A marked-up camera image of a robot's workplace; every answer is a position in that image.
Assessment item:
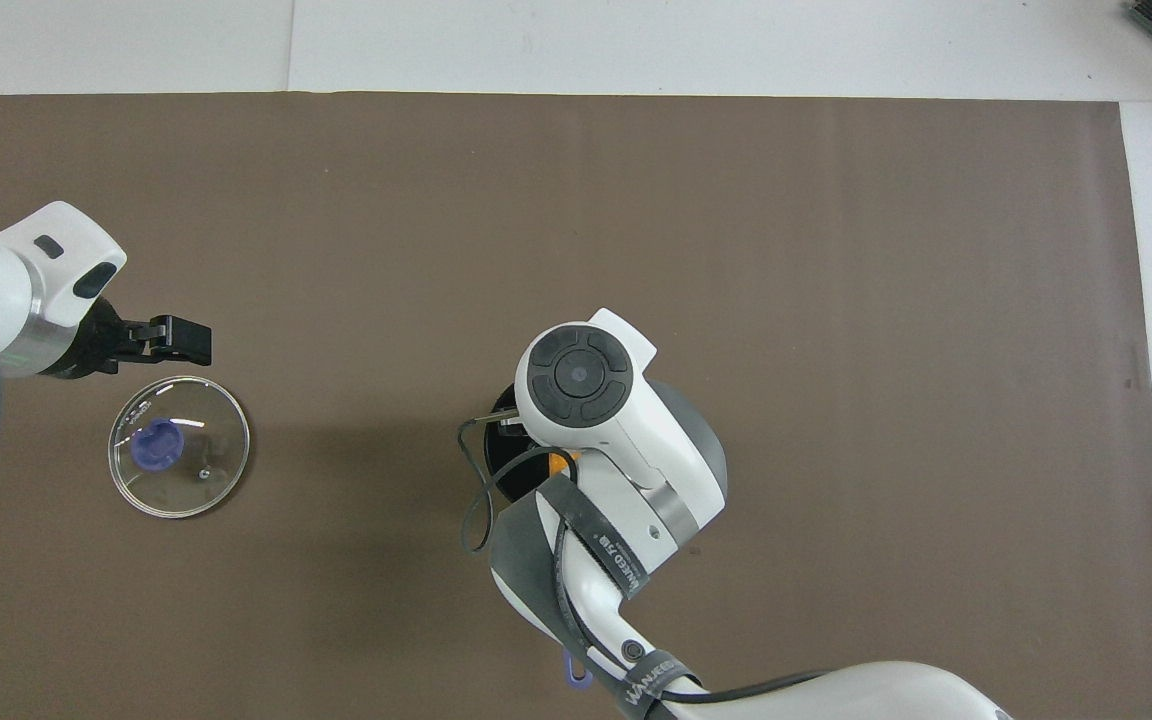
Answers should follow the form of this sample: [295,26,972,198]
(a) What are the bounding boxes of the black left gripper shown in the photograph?
[41,297,213,380]

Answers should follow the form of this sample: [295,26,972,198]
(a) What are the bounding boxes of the glass lid purple knob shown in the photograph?
[107,375,252,520]

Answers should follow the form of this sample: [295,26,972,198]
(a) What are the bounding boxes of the brown table mat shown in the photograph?
[0,92,1152,720]

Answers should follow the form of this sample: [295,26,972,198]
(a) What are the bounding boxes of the black pot purple handle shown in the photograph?
[489,380,595,693]

